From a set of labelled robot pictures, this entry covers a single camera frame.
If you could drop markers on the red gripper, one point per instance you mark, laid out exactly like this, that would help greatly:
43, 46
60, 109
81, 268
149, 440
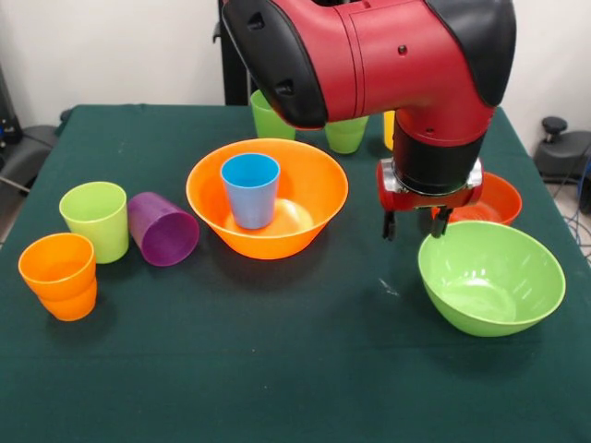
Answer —
429, 202

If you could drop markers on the red bowl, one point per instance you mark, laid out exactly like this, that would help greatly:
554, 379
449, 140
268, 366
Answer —
503, 198

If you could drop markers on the yellow cup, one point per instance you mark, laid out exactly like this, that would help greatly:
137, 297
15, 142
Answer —
389, 134

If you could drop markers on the large green bowl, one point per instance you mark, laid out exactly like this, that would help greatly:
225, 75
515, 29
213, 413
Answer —
485, 318

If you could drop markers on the large orange bowl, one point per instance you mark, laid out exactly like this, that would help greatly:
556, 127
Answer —
277, 244

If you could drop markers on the blue cup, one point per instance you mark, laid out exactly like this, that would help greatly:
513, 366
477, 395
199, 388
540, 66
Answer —
251, 203

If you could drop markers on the purple cup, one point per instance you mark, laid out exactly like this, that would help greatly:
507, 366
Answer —
166, 240

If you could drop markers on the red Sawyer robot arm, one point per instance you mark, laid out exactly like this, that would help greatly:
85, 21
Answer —
392, 55

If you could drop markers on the grey black device base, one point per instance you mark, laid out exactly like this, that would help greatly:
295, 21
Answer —
27, 147
563, 157

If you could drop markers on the dark green tablecloth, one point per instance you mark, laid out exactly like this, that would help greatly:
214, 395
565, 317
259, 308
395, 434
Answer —
277, 323

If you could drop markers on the lime green cup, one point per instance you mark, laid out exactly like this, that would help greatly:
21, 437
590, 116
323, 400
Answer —
101, 235

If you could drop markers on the orange cup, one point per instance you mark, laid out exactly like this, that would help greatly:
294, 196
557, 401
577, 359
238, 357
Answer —
51, 258
69, 309

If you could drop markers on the black equipment box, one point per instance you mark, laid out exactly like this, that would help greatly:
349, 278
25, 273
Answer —
7, 115

